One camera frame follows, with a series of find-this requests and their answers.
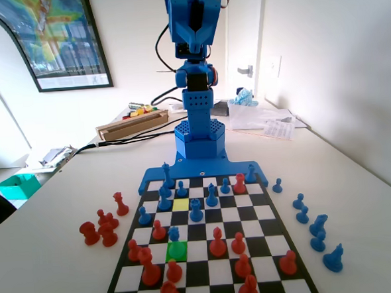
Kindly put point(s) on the blue rook chess piece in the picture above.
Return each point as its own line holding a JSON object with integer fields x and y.
{"x": 250, "y": 176}
{"x": 195, "y": 214}

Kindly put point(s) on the red queen chess piece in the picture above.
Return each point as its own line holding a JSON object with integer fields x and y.
{"x": 121, "y": 207}

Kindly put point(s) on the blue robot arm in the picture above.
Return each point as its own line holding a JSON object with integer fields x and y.
{"x": 199, "y": 133}

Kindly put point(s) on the brown cardboard box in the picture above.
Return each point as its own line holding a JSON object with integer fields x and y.
{"x": 131, "y": 128}

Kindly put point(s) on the green toy block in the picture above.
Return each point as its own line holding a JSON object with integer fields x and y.
{"x": 150, "y": 107}

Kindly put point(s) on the silver metallic tube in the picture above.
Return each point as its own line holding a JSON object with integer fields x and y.
{"x": 136, "y": 105}

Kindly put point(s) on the blue base mounting plate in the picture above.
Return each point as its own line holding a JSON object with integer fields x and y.
{"x": 190, "y": 171}

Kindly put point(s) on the black and white chessboard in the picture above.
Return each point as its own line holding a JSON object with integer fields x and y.
{"x": 233, "y": 217}

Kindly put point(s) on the blue gripper camera mount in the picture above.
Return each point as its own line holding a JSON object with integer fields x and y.
{"x": 184, "y": 51}

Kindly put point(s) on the crumpled paper pile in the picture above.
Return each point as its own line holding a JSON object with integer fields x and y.
{"x": 53, "y": 156}

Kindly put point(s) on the blue fluffy cloth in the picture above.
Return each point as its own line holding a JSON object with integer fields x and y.
{"x": 244, "y": 98}

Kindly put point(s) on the black zip tie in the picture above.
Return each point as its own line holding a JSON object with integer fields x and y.
{"x": 166, "y": 71}

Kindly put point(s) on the black framed poster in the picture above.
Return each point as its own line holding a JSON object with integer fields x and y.
{"x": 62, "y": 35}

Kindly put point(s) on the blue geared gripper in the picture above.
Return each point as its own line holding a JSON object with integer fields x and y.
{"x": 193, "y": 37}

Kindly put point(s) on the blue rook lying down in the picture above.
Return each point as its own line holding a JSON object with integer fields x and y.
{"x": 166, "y": 171}

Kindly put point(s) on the dark grey box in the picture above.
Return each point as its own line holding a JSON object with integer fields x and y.
{"x": 221, "y": 110}

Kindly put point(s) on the blue bishop chess piece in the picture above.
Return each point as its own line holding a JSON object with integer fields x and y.
{"x": 165, "y": 205}
{"x": 211, "y": 198}

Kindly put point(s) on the red pawn chess piece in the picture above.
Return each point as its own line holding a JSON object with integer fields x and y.
{"x": 238, "y": 247}
{"x": 113, "y": 223}
{"x": 158, "y": 233}
{"x": 174, "y": 274}
{"x": 133, "y": 251}
{"x": 243, "y": 268}
{"x": 101, "y": 218}
{"x": 287, "y": 265}

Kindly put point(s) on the blue plastic chess queen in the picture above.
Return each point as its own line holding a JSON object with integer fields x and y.
{"x": 175, "y": 240}

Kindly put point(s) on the yellow toy block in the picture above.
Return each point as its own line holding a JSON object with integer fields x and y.
{"x": 137, "y": 112}

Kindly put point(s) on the teal plastic bin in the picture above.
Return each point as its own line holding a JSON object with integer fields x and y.
{"x": 19, "y": 190}

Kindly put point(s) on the red toy block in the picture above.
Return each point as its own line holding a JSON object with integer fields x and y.
{"x": 126, "y": 117}

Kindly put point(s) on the printed paper sheet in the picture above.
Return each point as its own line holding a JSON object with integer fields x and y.
{"x": 279, "y": 129}

